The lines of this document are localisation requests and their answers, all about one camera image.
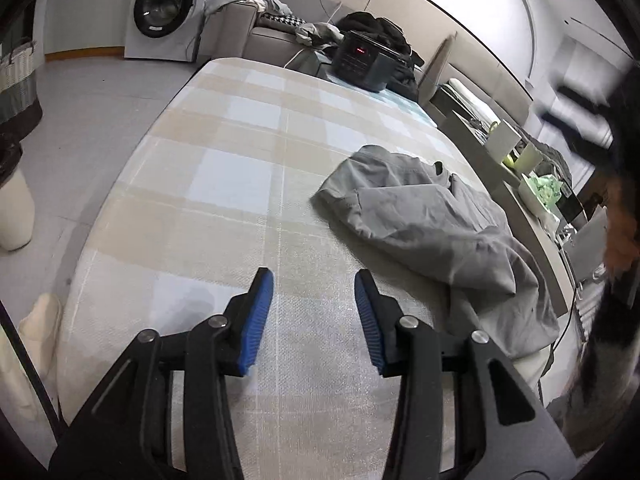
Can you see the person's right forearm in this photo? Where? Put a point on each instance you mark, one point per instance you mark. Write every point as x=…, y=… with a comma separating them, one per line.
x=610, y=340

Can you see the grey sofa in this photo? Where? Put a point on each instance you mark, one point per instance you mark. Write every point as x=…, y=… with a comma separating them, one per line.
x=265, y=42

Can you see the white basin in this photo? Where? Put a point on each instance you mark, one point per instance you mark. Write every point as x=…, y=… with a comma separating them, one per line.
x=532, y=200

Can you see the white box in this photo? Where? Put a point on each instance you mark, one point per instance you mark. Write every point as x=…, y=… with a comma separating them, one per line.
x=502, y=140

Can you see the light grey cloth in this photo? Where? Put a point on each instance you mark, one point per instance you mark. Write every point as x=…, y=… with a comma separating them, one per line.
x=315, y=35

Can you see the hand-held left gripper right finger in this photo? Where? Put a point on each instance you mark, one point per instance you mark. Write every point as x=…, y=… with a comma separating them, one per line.
x=370, y=325

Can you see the woven laundry basket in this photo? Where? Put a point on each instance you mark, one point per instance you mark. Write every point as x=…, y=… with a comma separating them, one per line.
x=17, y=80

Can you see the white kitchen counter cabinets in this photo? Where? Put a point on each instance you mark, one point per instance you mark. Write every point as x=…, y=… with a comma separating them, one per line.
x=85, y=15

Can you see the green snack packet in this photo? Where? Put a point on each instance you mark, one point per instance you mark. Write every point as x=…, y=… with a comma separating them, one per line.
x=510, y=160

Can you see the white trash bin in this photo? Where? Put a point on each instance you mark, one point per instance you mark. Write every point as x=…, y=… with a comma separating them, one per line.
x=15, y=220

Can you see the white green carton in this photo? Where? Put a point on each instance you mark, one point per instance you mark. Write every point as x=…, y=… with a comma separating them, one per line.
x=527, y=157

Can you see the green plastic bag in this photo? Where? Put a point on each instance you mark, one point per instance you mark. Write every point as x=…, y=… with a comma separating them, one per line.
x=547, y=187

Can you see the black box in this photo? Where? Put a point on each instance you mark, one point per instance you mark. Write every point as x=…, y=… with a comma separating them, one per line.
x=572, y=207

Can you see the person's right hand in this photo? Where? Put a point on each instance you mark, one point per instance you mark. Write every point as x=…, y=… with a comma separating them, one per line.
x=624, y=230

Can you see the cluttered side desk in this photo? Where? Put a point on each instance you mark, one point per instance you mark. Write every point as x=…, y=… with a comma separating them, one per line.
x=540, y=240

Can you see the cream fabric bundle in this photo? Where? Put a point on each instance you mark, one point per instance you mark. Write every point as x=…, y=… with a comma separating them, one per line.
x=40, y=325

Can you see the black rice cooker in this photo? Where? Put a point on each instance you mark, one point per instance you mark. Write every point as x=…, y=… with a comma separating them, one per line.
x=365, y=67

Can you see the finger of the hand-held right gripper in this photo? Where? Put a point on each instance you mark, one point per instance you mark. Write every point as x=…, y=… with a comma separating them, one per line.
x=580, y=137
x=585, y=100

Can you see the white washing machine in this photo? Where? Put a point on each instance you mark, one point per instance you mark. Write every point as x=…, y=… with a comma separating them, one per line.
x=165, y=10

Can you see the black white checked pillow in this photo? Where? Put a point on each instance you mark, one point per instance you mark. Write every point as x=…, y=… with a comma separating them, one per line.
x=282, y=19

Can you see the dark grey cloth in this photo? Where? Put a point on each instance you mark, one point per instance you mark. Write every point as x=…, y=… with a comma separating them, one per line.
x=550, y=155

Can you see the plaid sheet bed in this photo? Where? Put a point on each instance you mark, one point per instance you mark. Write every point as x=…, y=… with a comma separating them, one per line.
x=200, y=185

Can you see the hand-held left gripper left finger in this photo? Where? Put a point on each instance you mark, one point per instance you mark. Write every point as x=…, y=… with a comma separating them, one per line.
x=255, y=325

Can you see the small grey garment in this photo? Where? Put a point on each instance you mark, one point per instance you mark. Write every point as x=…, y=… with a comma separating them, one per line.
x=425, y=220

